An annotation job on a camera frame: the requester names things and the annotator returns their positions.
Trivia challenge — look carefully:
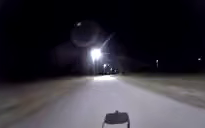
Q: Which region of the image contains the dry grass verge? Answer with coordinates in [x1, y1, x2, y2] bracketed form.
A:
[117, 73, 205, 112]

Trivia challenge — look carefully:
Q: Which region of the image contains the grey asphalt path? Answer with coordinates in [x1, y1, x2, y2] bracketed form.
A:
[9, 75, 205, 128]

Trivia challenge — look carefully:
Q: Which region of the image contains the street lamp on pole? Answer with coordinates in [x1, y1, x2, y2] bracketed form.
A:
[90, 48, 103, 76]

